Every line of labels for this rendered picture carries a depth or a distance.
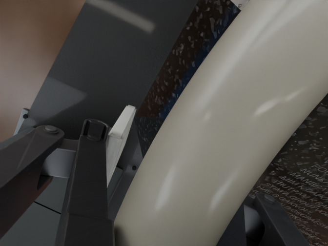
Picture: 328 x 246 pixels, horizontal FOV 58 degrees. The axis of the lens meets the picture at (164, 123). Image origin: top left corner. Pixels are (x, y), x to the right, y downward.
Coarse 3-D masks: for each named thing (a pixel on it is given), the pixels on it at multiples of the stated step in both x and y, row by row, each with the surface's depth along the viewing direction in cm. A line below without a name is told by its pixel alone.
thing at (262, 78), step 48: (288, 0) 6; (240, 48) 7; (288, 48) 6; (192, 96) 7; (240, 96) 7; (288, 96) 6; (192, 144) 7; (240, 144) 7; (144, 192) 8; (192, 192) 7; (240, 192) 7; (144, 240) 7; (192, 240) 7
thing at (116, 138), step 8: (128, 112) 19; (120, 120) 17; (128, 120) 17; (112, 128) 16; (120, 128) 16; (128, 128) 18; (112, 136) 14; (120, 136) 14; (112, 144) 14; (120, 144) 15; (112, 152) 15; (120, 152) 17; (112, 160) 15; (112, 168) 15
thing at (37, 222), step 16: (16, 128) 114; (32, 128) 112; (0, 144) 93; (112, 176) 106; (48, 192) 82; (64, 192) 86; (112, 192) 97; (32, 208) 74; (48, 208) 77; (16, 224) 67; (32, 224) 70; (48, 224) 72; (0, 240) 62; (16, 240) 63; (32, 240) 65; (48, 240) 67
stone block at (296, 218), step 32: (224, 0) 25; (192, 32) 30; (192, 64) 31; (160, 96) 39; (320, 128) 22; (288, 160) 27; (320, 160) 25; (256, 192) 35; (288, 192) 32; (320, 192) 29; (320, 224) 34
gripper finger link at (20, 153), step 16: (48, 128) 13; (16, 144) 11; (32, 144) 11; (48, 144) 12; (0, 160) 10; (16, 160) 10; (32, 160) 10; (0, 176) 9; (16, 176) 9; (32, 176) 11; (48, 176) 13; (0, 192) 8; (16, 192) 10; (32, 192) 11; (0, 208) 9; (16, 208) 10; (0, 224) 9
